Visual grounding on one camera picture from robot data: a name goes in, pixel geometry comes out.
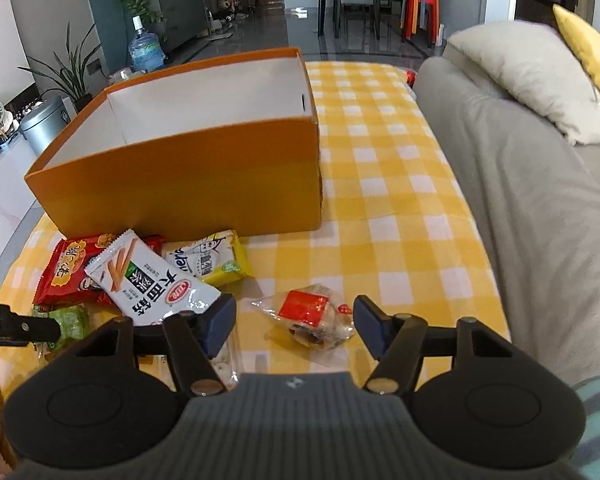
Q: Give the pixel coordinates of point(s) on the white sideboard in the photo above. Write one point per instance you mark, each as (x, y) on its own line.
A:
(5, 200)

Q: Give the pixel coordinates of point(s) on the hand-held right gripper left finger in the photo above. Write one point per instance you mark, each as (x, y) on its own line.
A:
(221, 321)

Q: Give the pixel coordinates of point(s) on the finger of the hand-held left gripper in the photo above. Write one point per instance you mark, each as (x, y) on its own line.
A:
(32, 329)

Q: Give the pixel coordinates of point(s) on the white stick snack packet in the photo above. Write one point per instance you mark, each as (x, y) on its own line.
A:
(145, 280)

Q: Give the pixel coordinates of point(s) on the orange cardboard box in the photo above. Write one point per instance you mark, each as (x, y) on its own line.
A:
(180, 180)

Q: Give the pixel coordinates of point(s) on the teal cabinet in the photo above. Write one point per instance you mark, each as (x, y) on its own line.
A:
(180, 10)

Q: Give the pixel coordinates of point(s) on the clear snack packet red label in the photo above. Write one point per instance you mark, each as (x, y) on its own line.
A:
(302, 307)

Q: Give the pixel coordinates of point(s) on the green snack packet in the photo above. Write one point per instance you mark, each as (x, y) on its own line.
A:
(72, 320)

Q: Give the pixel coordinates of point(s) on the potted long leaf plant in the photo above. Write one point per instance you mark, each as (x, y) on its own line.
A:
(75, 75)

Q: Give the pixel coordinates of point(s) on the large red snack packet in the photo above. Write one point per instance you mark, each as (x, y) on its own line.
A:
(65, 265)

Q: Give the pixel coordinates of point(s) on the metal trash bin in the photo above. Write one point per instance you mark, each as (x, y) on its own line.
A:
(42, 127)

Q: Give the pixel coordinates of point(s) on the yellow pillow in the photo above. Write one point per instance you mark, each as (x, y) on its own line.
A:
(590, 50)

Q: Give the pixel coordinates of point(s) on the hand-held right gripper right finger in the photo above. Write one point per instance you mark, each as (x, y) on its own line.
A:
(367, 325)

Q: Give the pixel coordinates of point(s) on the white pillow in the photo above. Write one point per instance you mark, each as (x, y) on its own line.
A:
(525, 70)

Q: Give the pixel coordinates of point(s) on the blue water bottle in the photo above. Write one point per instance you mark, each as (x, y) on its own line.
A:
(145, 52)

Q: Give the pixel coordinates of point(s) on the red white plastic bag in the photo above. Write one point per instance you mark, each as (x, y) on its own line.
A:
(410, 79)

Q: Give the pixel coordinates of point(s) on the grey sofa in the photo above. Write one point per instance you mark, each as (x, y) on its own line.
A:
(530, 210)

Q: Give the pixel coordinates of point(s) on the black dining chair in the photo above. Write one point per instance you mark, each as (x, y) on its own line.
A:
(357, 2)

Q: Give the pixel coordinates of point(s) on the yellow checked tablecloth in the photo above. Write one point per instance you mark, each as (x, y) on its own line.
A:
(380, 210)

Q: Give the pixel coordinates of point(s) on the red plastic stool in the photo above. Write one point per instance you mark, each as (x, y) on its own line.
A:
(411, 10)

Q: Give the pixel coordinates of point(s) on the yellow white snack packet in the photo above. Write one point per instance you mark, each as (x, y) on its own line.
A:
(215, 260)

